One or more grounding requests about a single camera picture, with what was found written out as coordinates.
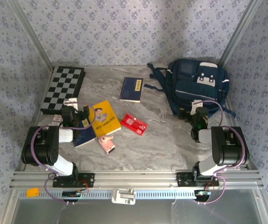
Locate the plain navy blue book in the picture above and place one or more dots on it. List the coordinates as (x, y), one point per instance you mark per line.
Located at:
(87, 138)

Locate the navy blue backpack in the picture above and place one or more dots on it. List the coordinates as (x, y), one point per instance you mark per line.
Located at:
(190, 88)

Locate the small green circuit board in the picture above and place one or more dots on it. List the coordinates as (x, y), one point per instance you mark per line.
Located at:
(71, 193)
(202, 193)

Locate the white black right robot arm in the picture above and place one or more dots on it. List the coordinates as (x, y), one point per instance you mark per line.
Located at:
(228, 149)

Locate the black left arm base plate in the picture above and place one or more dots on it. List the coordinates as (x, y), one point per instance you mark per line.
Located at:
(89, 179)

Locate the white plastic bracket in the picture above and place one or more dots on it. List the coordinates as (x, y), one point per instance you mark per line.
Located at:
(123, 196)

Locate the white red card box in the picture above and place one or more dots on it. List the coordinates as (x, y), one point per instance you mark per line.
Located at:
(56, 119)

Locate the yellow cartoon book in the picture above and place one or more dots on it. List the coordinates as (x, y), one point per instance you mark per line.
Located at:
(106, 121)

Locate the black grey chessboard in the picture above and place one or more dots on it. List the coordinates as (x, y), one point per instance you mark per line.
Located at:
(61, 88)

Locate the red pencil case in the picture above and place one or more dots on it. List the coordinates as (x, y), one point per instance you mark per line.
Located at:
(134, 123)

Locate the navy book with yellow label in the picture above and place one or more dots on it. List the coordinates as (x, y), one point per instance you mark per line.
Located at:
(131, 89)

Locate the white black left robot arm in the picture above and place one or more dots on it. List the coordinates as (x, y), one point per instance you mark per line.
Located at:
(40, 151)

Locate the pink pencil sharpener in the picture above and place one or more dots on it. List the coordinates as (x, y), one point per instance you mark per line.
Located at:
(107, 145)

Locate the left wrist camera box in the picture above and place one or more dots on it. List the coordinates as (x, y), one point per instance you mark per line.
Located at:
(70, 102)

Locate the yellow plastic block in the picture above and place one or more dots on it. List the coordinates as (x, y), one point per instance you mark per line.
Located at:
(32, 192)

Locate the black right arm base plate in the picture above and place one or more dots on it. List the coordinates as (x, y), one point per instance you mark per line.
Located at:
(181, 179)

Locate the aluminium corner post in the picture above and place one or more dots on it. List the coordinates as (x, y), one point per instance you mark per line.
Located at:
(238, 35)
(32, 35)

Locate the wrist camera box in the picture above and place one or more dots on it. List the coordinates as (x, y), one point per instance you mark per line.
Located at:
(197, 103)
(70, 102)

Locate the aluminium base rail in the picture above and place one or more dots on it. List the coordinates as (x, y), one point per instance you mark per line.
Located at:
(134, 178)

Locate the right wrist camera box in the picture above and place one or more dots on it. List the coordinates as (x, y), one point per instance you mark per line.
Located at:
(197, 103)

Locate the grey metal panel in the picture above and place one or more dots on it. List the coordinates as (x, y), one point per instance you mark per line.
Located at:
(134, 214)

